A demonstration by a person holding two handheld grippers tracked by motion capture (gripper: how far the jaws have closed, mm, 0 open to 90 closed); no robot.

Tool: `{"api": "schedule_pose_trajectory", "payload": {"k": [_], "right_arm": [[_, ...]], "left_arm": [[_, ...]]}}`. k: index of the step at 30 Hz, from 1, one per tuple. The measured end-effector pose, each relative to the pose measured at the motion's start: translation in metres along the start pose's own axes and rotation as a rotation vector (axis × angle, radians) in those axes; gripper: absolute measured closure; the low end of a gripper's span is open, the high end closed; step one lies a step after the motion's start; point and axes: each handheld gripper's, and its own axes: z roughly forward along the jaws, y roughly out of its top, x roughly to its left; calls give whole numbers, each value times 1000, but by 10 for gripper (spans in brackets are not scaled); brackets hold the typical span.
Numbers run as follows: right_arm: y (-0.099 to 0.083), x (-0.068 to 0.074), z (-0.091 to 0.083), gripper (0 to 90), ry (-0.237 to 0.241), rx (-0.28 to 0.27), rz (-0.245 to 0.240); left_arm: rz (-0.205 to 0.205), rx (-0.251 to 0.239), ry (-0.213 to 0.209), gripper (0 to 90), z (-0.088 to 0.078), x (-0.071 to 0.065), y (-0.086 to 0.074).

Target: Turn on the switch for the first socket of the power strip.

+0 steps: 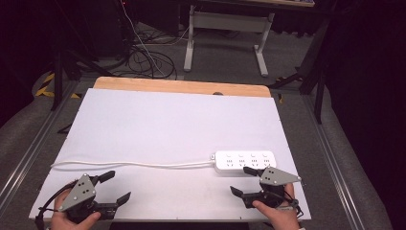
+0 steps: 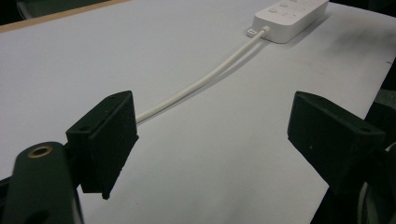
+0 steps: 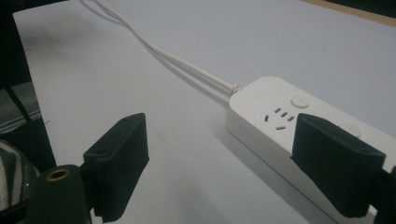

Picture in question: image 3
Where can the white power strip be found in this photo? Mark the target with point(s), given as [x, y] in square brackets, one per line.
[267, 124]

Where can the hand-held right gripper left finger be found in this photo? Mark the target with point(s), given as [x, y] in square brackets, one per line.
[120, 161]

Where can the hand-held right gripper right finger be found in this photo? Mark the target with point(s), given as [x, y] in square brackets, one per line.
[336, 168]

